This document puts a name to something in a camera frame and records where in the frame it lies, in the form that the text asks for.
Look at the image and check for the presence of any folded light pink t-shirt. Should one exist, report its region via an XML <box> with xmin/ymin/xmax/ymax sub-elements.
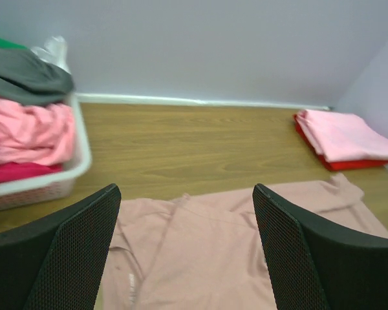
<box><xmin>296</xmin><ymin>108</ymin><xmax>388</xmax><ymax>163</ymax></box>

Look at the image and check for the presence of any grey t-shirt in basket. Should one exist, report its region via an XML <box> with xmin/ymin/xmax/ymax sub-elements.
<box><xmin>0</xmin><ymin>48</ymin><xmax>74</xmax><ymax>107</ymax></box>

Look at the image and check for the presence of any green t-shirt in basket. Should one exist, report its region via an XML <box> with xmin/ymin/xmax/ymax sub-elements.
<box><xmin>0</xmin><ymin>38</ymin><xmax>27</xmax><ymax>49</ymax></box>

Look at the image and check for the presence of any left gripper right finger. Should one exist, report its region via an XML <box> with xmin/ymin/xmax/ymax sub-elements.
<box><xmin>252</xmin><ymin>184</ymin><xmax>388</xmax><ymax>309</ymax></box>

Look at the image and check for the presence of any dusty pink printed t-shirt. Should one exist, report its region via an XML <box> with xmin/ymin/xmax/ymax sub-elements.
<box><xmin>102</xmin><ymin>174</ymin><xmax>388</xmax><ymax>309</ymax></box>

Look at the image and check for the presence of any pink t-shirt in basket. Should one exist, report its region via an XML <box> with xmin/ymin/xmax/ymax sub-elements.
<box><xmin>0</xmin><ymin>98</ymin><xmax>76</xmax><ymax>166</ymax></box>

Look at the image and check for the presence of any magenta t-shirt in basket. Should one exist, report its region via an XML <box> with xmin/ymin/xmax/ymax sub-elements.
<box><xmin>0</xmin><ymin>124</ymin><xmax>64</xmax><ymax>198</ymax></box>

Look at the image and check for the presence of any white laundry basket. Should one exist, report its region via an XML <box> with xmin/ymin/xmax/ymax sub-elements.
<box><xmin>0</xmin><ymin>93</ymin><xmax>92</xmax><ymax>211</ymax></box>

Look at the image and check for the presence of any folded red t-shirt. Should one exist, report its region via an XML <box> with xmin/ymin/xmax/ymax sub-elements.
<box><xmin>293</xmin><ymin>111</ymin><xmax>388</xmax><ymax>172</ymax></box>

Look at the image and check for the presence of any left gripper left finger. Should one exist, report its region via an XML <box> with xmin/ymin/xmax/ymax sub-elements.
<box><xmin>0</xmin><ymin>184</ymin><xmax>121</xmax><ymax>309</ymax></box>

